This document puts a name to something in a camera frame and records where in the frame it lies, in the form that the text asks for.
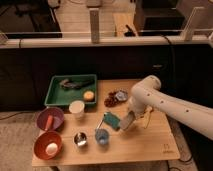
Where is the grey felt eraser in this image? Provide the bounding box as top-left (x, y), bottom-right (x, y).
top-left (119, 115), bottom-right (135, 130)

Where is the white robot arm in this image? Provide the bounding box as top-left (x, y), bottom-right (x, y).
top-left (128, 75), bottom-right (213, 140)

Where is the wooden spatula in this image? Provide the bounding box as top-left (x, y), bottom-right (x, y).
top-left (143, 107), bottom-right (154, 128)

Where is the green sponge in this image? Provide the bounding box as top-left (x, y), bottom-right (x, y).
top-left (103, 112), bottom-right (120, 130)

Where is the blue grey round toy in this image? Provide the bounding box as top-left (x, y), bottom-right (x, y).
top-left (115, 90), bottom-right (128, 102)

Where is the red grape bunch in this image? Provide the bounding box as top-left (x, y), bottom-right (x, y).
top-left (104, 92), bottom-right (118, 107)

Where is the blue plastic cup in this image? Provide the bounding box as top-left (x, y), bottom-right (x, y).
top-left (95, 129), bottom-right (109, 145)

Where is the orange fruit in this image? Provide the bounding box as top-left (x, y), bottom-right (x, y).
top-left (83, 91), bottom-right (95, 101)

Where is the small metal cup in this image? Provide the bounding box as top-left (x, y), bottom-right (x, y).
top-left (74, 132), bottom-right (87, 147)

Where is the white paper cup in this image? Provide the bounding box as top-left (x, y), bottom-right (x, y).
top-left (69, 100), bottom-right (85, 118)

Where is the dark toy gun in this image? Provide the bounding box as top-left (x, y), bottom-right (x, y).
top-left (59, 79), bottom-right (94, 89)

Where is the green plastic tray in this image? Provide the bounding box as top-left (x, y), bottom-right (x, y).
top-left (44, 74), bottom-right (97, 107)

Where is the purple bowl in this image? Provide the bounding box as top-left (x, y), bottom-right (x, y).
top-left (36, 107), bottom-right (64, 131)

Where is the orange carrot stick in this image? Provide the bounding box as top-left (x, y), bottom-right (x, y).
top-left (45, 115), bottom-right (53, 131)

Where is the white egg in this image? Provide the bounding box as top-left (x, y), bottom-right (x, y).
top-left (46, 143), bottom-right (58, 155)

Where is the red bowl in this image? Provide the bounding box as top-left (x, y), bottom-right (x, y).
top-left (34, 131), bottom-right (62, 160)

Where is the right white railing post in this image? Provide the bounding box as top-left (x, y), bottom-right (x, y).
top-left (181, 7), bottom-right (205, 41)

